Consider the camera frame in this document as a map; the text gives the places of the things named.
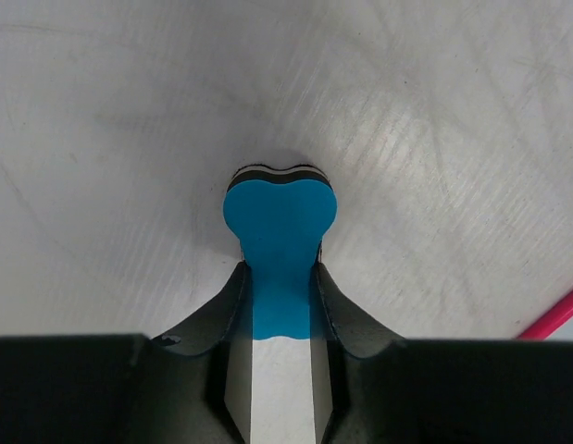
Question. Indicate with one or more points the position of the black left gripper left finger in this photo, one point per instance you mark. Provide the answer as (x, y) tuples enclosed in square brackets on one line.
[(191, 384)]

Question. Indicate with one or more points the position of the pink-framed whiteboard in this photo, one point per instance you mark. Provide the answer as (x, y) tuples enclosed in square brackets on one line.
[(547, 325)]

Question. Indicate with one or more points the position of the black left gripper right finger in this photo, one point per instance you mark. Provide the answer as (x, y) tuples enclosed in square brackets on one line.
[(371, 385)]

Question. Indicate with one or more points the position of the blue bone-shaped eraser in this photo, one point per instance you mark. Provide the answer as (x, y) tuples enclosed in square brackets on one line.
[(280, 217)]

